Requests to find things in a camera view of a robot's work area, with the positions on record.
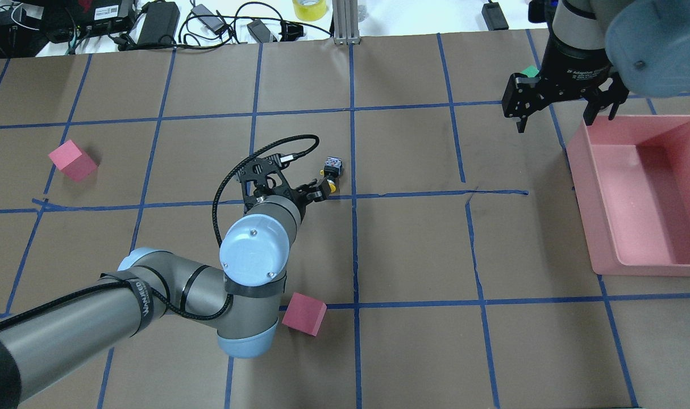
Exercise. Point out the yellow tape roll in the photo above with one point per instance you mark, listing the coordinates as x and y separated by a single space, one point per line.
310 10

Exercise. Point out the black power adapter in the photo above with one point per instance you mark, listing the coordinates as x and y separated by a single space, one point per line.
160 22

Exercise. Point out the pink foam cube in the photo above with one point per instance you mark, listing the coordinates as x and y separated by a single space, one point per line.
73 161
304 314

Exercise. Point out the small black adapter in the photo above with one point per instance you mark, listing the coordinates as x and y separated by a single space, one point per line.
260 32

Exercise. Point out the black power brick right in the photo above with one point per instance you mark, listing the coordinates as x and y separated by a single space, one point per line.
494 17

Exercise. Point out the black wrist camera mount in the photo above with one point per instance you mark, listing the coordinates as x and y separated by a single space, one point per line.
257 169

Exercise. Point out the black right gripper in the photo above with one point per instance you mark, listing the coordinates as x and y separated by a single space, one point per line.
578 67

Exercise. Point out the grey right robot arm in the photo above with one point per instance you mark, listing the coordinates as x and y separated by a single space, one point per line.
602 51

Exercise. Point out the pink plastic bin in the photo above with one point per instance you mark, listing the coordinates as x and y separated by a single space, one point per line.
632 180

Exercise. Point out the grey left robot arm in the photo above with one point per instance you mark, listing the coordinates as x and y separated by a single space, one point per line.
240 301

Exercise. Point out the black electronics box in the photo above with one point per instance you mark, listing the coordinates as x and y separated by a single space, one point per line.
62 19

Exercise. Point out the grey power adapter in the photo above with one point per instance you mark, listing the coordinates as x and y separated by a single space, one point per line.
209 20

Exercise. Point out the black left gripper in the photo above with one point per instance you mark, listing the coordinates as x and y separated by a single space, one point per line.
310 195

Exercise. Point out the pink foam cube centre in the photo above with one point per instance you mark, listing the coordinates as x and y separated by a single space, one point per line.
304 314

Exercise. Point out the green foam cube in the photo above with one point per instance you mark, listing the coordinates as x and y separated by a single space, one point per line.
531 71

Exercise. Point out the yellow push button switch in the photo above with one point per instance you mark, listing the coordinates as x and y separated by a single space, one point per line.
332 171

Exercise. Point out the aluminium extrusion post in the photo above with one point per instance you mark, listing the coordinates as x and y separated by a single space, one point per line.
345 23

